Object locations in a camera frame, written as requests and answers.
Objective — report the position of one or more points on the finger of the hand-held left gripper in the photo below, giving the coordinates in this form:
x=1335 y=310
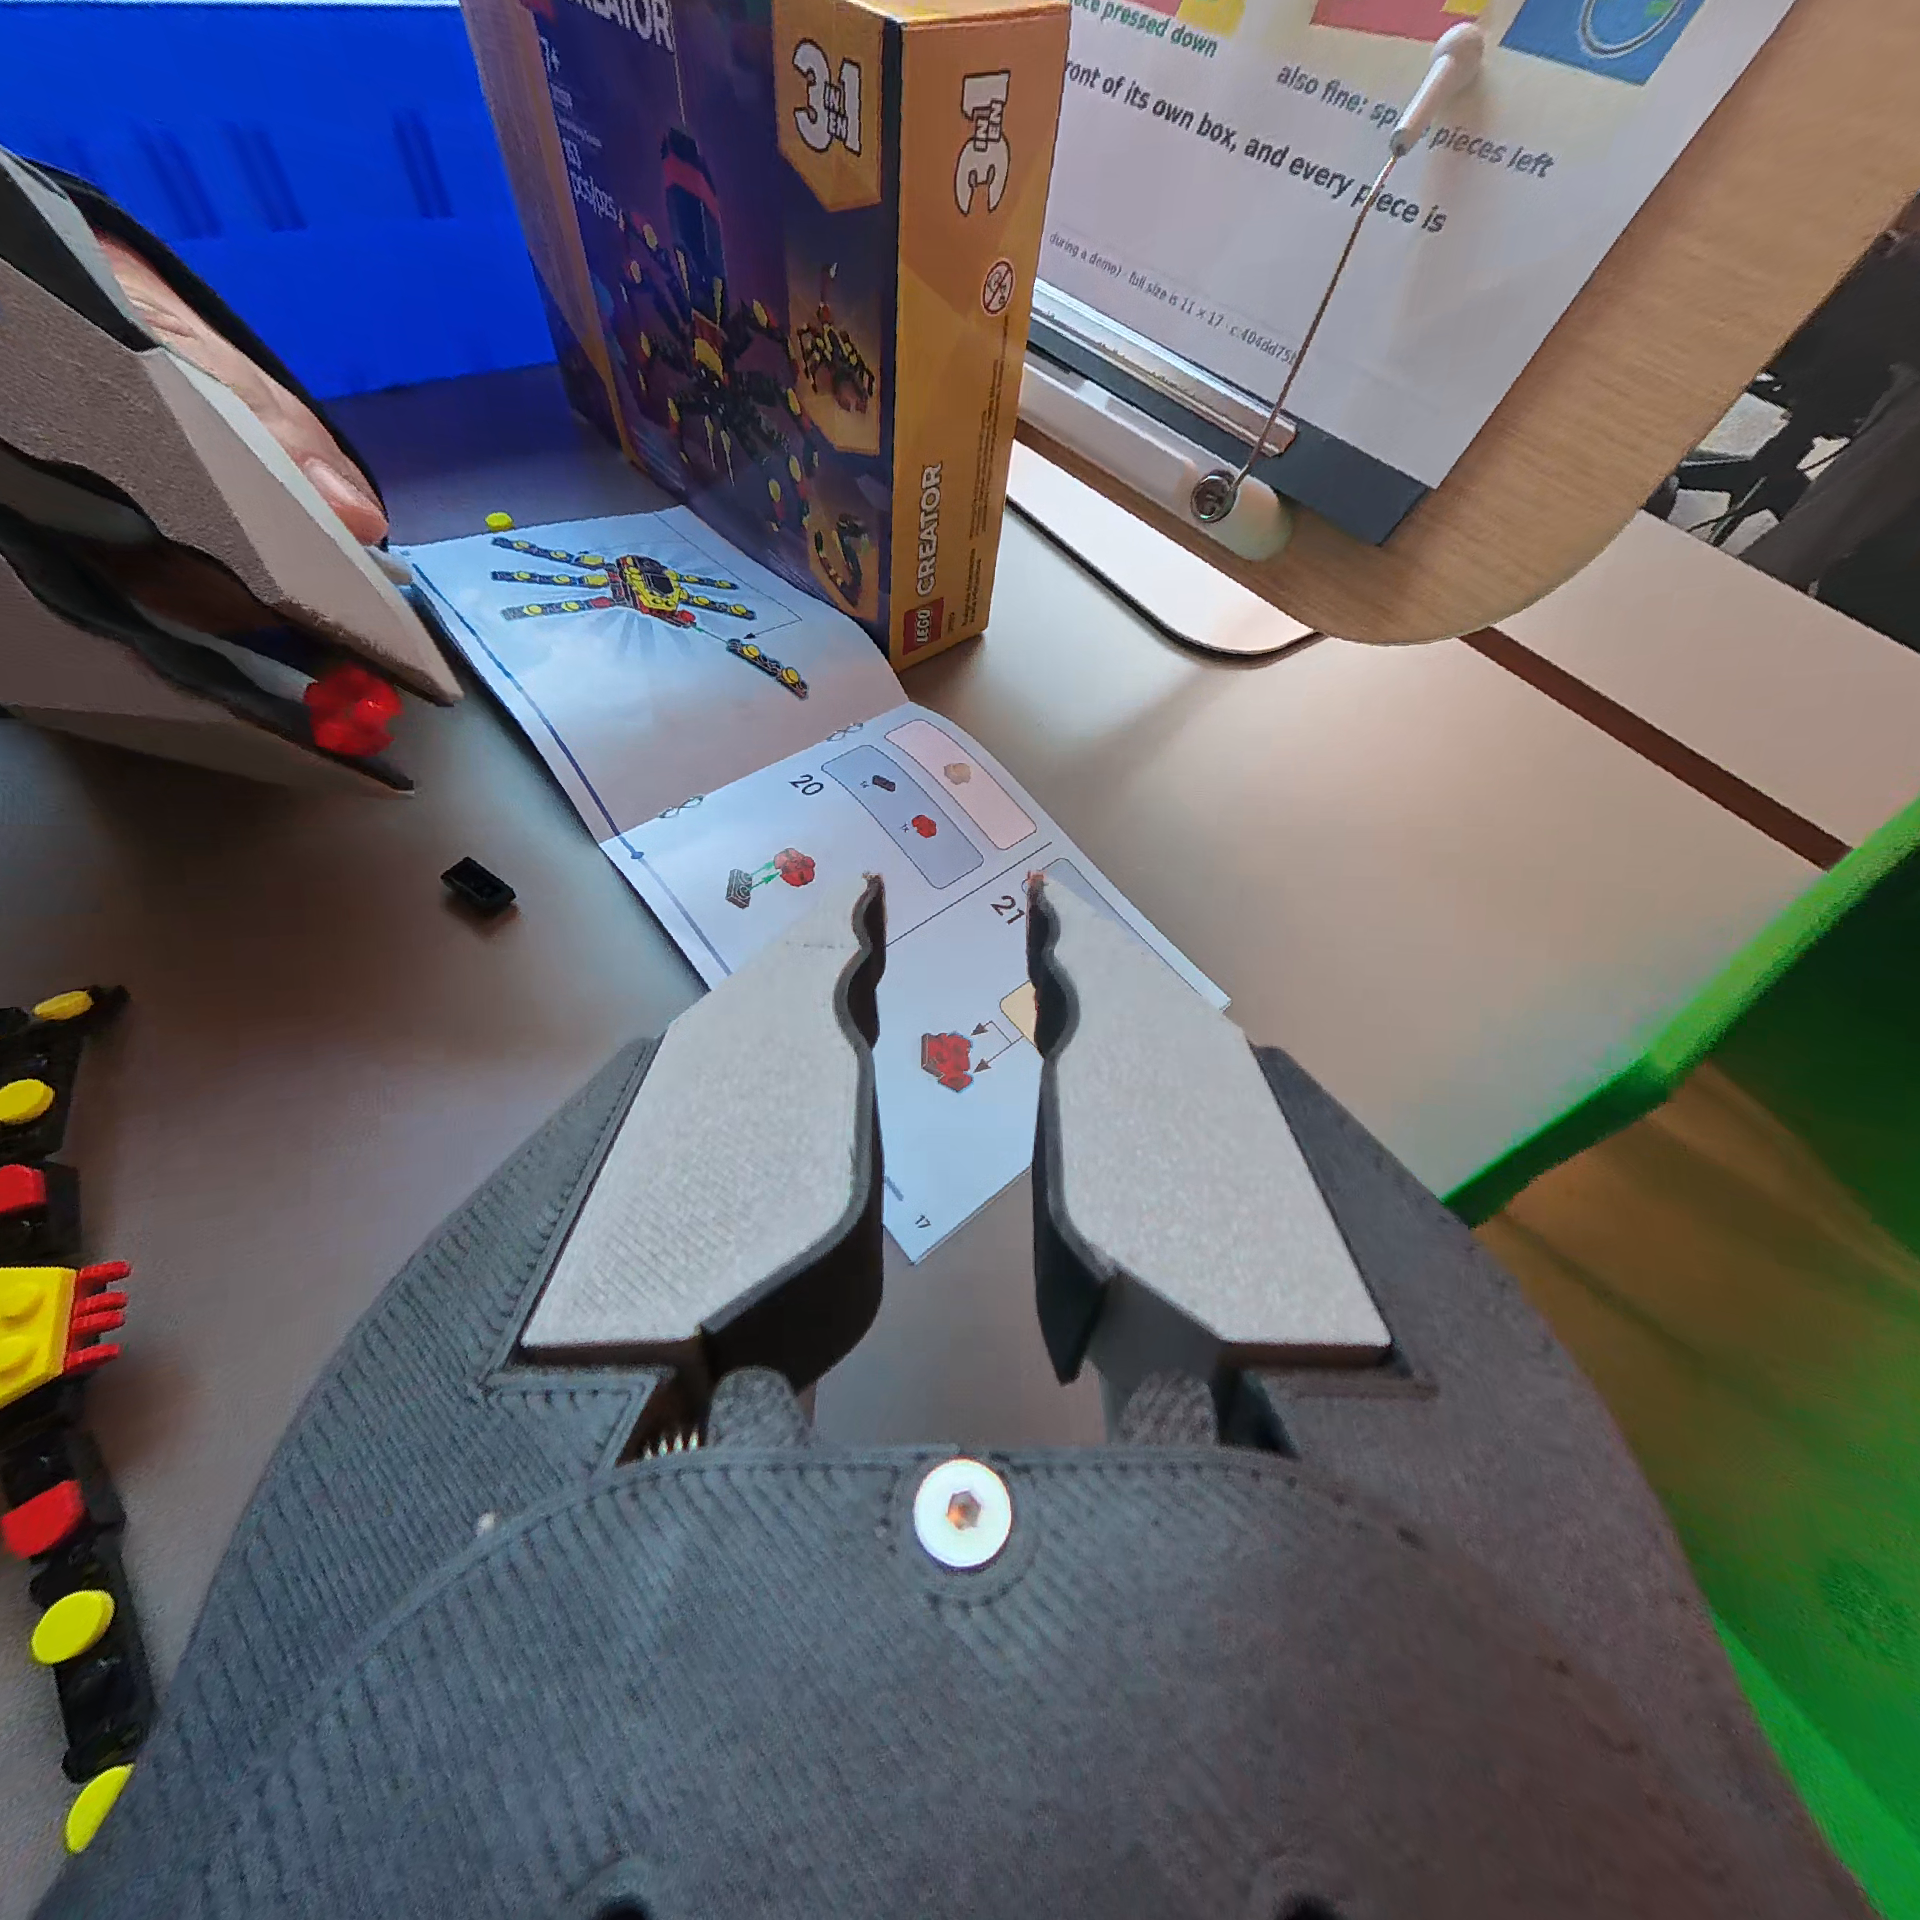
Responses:
x=136 y=682
x=224 y=494

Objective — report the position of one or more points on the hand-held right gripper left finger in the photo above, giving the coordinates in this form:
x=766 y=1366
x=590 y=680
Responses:
x=705 y=1170

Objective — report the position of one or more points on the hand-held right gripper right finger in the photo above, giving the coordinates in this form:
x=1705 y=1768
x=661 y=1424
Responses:
x=1201 y=1185

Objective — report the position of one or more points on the red lego piece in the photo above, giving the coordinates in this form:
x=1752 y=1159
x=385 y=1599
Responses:
x=352 y=710

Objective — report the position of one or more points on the small black lego plate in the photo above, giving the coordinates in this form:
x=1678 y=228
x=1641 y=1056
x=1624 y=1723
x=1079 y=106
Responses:
x=481 y=888

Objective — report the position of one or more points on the lego instruction booklet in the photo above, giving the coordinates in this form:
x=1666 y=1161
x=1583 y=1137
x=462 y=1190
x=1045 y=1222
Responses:
x=674 y=660

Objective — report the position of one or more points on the lego set box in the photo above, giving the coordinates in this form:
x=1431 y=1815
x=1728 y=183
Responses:
x=779 y=300

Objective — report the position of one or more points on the black yellow lego spider model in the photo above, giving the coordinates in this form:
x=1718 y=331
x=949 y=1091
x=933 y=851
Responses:
x=45 y=1306

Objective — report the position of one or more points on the person's left hand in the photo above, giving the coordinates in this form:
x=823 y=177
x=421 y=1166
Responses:
x=254 y=388

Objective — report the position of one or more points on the blue plastic bin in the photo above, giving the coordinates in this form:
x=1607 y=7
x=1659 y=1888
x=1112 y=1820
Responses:
x=224 y=182

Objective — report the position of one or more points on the green plastic bin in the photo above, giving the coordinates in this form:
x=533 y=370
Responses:
x=1800 y=1350

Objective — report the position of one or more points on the white stand base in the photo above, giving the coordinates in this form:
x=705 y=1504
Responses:
x=1141 y=556

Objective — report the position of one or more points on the wooden display board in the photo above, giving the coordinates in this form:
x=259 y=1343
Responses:
x=1622 y=420

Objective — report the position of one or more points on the printed paper sheet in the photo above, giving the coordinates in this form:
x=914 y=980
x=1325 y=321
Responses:
x=1499 y=283

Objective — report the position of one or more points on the dark chairs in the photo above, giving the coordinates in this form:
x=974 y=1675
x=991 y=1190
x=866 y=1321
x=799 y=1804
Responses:
x=1829 y=450

